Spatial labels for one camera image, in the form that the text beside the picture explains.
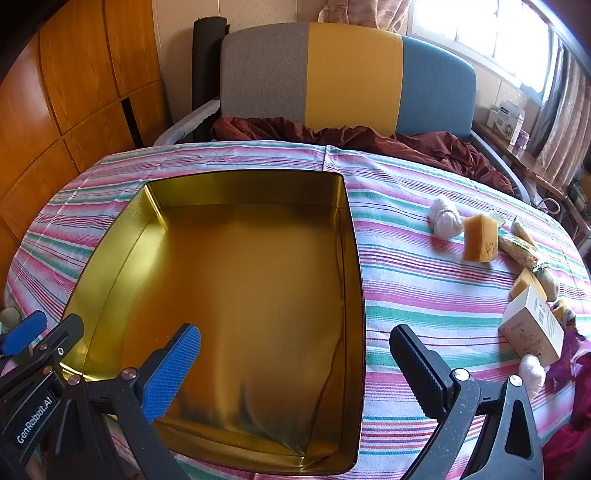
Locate dented yellow sponge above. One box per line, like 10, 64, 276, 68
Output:
462, 213, 499, 264

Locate grey bed rail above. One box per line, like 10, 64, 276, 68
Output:
152, 98, 221, 146
471, 131, 532, 201

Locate wooden wardrobe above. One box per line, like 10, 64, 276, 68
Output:
0, 0, 174, 305

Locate beige patterned curtain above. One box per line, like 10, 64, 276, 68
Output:
526, 46, 591, 185

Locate window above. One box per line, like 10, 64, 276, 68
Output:
411, 0, 555, 88

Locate magenta cloth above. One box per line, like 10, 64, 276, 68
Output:
540, 323, 591, 446

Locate white cloth ball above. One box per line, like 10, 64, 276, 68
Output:
428, 195, 462, 239

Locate grey yellow blue chair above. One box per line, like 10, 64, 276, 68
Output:
221, 21, 477, 138

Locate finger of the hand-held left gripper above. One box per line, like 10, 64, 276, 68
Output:
0, 310, 48, 357
0, 314, 85, 393

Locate white printed carton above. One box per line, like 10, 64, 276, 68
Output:
487, 99, 526, 141

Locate small clear snack packet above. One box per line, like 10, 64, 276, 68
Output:
510, 218, 539, 247

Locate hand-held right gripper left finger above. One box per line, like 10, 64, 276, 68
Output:
44, 323, 202, 480

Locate green cracker packet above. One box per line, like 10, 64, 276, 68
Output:
498, 233, 549, 273

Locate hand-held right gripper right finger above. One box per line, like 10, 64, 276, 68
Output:
389, 324, 543, 480

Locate yellow grey sock ball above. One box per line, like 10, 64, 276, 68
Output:
551, 299, 576, 325

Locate gold metal tin box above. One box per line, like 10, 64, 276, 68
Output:
60, 171, 368, 476

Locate white cardboard box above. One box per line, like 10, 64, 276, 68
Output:
499, 282, 565, 365

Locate white plastic wrapped bundle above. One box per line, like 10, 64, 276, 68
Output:
518, 353, 546, 398

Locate wooden desk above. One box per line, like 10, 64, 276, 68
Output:
475, 120, 570, 204

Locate smooth yellow sponge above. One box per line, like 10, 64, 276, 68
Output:
509, 268, 548, 301

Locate maroon duvet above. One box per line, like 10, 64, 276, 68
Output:
210, 115, 518, 197

